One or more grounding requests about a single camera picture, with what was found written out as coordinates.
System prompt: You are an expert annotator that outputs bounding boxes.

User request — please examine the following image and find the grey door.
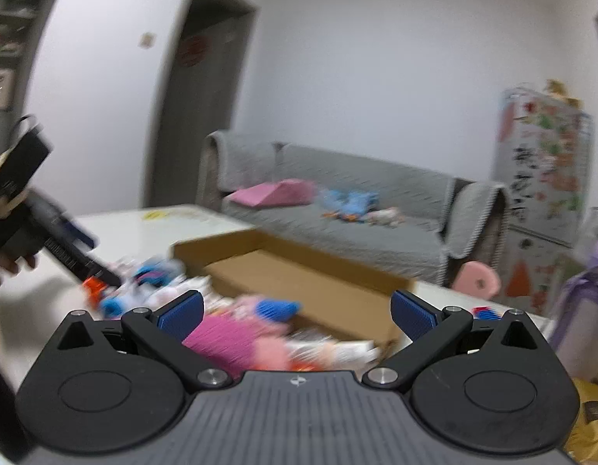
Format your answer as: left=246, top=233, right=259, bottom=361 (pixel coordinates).
left=144, top=0, right=258, bottom=211

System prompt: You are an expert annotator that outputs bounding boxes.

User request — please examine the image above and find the orange plastic bag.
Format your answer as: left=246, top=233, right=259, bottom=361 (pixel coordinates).
left=83, top=276, right=108, bottom=301

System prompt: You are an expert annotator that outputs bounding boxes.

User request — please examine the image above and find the pink plush toy blue hat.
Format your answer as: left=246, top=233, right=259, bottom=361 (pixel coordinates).
left=226, top=295, right=304, bottom=374

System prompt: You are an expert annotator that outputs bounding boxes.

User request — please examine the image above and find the small doll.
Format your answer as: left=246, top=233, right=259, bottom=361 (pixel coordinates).
left=367, top=207, right=406, bottom=227

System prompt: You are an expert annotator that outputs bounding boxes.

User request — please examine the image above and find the blue pink sock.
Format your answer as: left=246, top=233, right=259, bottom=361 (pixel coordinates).
left=133, top=259, right=186, bottom=289

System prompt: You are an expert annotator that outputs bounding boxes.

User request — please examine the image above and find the pink chair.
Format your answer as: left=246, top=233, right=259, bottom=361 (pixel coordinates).
left=451, top=260, right=502, bottom=298

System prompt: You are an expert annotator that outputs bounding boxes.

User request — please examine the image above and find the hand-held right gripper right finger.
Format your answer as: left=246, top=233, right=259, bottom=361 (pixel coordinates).
left=361, top=289, right=552, bottom=391

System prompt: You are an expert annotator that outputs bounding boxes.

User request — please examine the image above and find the yellow bag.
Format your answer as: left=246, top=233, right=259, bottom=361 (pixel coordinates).
left=565, top=378, right=598, bottom=465

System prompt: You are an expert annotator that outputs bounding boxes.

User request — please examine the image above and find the fridge with stickers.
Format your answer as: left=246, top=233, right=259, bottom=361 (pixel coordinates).
left=493, top=82, right=595, bottom=315

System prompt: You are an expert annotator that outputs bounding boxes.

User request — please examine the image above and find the person's left hand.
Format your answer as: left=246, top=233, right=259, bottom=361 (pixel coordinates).
left=0, top=254, right=38, bottom=289

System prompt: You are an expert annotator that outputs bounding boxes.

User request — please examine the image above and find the red door decoration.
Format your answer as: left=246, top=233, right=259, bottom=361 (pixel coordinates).
left=178, top=34, right=207, bottom=67

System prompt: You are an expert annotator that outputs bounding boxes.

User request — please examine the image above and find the grey sofa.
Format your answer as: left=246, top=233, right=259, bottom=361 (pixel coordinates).
left=197, top=130, right=513, bottom=288

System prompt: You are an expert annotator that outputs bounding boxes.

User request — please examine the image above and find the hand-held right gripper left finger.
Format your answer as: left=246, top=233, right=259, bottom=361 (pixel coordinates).
left=58, top=289, right=232, bottom=391

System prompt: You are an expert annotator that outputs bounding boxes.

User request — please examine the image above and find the magenta fluffy toy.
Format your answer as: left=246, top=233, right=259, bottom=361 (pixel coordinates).
left=183, top=314, right=261, bottom=366

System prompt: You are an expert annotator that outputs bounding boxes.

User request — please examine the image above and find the blue toy set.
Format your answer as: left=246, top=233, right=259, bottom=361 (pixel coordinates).
left=322, top=189, right=380, bottom=222

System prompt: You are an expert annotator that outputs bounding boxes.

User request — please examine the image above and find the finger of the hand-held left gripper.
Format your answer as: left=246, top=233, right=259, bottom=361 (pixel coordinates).
left=43, top=236, right=122, bottom=288
left=30, top=193, right=98, bottom=249

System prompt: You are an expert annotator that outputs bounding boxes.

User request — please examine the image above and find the white desktop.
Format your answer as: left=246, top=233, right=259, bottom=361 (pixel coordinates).
left=0, top=203, right=562, bottom=388

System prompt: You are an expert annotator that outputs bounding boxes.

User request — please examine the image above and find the purple water bottle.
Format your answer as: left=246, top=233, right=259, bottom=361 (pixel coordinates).
left=553, top=239, right=598, bottom=388

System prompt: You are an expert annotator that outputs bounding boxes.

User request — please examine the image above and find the pink cushion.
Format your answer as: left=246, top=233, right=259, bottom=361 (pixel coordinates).
left=228, top=179, right=316, bottom=209

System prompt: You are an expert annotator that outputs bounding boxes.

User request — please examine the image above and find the cardboard box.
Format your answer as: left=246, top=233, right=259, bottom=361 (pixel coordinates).
left=172, top=229, right=416, bottom=364

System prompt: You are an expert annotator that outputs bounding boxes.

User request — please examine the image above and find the white blue sock ball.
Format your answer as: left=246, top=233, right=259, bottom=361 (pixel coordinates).
left=99, top=295, right=128, bottom=318

